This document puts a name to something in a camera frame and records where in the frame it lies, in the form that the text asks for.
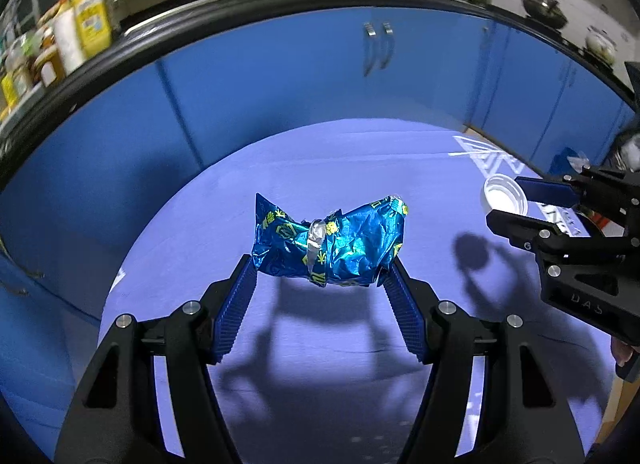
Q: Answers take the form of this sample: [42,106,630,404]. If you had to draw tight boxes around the blue foil snack wrapper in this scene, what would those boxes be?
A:
[251,192,410,289]

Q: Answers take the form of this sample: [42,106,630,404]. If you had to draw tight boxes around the yellow dish soap bottle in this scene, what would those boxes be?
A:
[70,0,115,60]

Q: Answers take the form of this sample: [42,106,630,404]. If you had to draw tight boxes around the black wok with lid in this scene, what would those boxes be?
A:
[521,0,568,29]

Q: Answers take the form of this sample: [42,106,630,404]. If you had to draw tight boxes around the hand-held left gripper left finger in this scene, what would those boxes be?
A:
[54,253,258,464]

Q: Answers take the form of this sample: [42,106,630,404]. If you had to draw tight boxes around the person's right hand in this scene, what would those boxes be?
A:
[610,336,640,369]

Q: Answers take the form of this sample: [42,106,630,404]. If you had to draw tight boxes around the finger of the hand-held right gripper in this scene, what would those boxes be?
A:
[486,209,627,265]
[514,168,640,225]

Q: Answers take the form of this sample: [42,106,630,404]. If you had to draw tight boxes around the white marbled cup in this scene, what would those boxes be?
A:
[50,8,86,73]

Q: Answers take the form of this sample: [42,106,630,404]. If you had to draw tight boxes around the blue base cabinets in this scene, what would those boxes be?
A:
[0,6,638,464]

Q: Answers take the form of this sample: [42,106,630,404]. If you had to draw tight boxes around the black kitchen countertop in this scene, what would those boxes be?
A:
[0,0,640,189]

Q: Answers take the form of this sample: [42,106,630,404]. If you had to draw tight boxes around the white bottle cap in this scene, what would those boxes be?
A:
[481,175,528,217]

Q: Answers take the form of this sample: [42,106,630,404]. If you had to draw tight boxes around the row of condiment jars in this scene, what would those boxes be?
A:
[0,0,68,117]

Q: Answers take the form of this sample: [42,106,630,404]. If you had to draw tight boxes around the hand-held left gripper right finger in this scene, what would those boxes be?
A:
[382,258,586,464]

